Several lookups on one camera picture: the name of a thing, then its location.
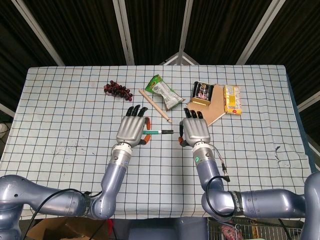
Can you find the dark pleated curtain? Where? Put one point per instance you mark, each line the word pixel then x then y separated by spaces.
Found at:
pixel 82 30

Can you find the black and gold meat can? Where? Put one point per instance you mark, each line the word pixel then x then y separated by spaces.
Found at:
pixel 202 93

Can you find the white metal frame post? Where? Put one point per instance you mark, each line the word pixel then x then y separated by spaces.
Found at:
pixel 185 25
pixel 123 32
pixel 257 31
pixel 37 31

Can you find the light wooden stick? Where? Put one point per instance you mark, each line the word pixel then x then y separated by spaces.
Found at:
pixel 155 106

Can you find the yellow biscuit package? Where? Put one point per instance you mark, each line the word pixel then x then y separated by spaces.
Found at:
pixel 232 100

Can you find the white black grid tablecloth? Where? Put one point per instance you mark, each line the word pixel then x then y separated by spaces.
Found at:
pixel 75 125

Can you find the black marker cap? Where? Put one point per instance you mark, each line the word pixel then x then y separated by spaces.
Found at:
pixel 167 131

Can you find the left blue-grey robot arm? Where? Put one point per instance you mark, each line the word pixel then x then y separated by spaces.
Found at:
pixel 112 180

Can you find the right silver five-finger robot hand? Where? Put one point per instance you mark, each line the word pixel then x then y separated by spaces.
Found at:
pixel 196 130

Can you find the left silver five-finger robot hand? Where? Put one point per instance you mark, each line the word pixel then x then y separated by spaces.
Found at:
pixel 131 130

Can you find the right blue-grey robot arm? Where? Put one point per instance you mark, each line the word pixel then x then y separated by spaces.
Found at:
pixel 262 202

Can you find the green and white snack bag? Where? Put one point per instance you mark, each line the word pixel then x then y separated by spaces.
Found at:
pixel 165 93

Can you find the dark red grape bunch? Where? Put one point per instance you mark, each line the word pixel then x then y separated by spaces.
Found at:
pixel 117 90

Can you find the blue-grey robot torso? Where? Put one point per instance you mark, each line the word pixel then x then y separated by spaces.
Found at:
pixel 160 230

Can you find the white triangular frame brace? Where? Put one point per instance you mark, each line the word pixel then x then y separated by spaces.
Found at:
pixel 178 60

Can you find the green and white marker body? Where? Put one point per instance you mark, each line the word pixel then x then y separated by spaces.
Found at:
pixel 153 132

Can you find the brown cardboard box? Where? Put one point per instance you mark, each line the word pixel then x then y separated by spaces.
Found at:
pixel 50 228

